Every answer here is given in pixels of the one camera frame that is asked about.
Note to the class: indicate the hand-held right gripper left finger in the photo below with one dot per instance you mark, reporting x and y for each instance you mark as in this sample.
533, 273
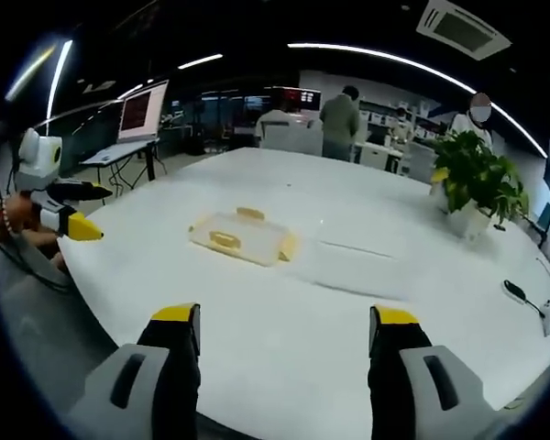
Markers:
142, 380

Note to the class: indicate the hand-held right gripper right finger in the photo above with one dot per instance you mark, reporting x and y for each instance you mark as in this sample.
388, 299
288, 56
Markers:
421, 380

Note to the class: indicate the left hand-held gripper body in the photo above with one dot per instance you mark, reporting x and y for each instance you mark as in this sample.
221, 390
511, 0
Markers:
36, 160

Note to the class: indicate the clear box with yellow buckles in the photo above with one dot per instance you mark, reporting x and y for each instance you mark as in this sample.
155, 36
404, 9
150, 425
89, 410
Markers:
243, 236

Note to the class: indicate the person's left hand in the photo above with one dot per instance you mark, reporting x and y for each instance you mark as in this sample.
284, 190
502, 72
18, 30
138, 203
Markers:
16, 215

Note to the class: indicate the grey folding table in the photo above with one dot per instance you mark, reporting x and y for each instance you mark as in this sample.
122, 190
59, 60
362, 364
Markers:
119, 153

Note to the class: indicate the open laptop with red screen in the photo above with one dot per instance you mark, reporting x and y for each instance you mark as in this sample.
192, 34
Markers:
139, 112

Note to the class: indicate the small white plug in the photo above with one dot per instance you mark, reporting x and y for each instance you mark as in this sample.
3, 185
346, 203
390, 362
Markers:
547, 318

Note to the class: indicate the short ceiling light strip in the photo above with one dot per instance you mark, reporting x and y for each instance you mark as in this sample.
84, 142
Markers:
201, 61

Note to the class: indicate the green potted plant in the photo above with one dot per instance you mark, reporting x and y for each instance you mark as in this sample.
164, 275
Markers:
479, 188

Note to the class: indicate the red display screen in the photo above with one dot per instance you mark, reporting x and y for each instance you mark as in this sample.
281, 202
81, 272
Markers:
298, 96

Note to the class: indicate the long ceiling light strip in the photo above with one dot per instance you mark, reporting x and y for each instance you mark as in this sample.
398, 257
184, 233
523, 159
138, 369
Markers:
417, 64

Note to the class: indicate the ceiling air vent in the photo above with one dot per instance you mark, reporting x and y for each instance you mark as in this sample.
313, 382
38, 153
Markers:
463, 27

